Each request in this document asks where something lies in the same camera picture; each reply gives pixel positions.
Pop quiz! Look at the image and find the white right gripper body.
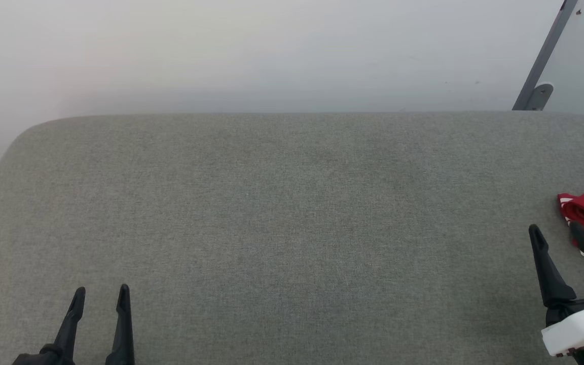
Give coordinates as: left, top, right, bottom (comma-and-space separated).
540, 297, 584, 365

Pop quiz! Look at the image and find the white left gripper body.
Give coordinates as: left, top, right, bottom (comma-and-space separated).
12, 344, 77, 365

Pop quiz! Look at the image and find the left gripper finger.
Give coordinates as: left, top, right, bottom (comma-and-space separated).
51, 287, 87, 363
105, 284, 136, 365

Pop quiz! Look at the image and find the grey metal bar with bracket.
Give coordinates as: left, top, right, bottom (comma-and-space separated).
512, 0, 579, 112

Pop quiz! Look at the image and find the grey fabric sofa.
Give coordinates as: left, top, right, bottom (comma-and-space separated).
0, 111, 584, 365

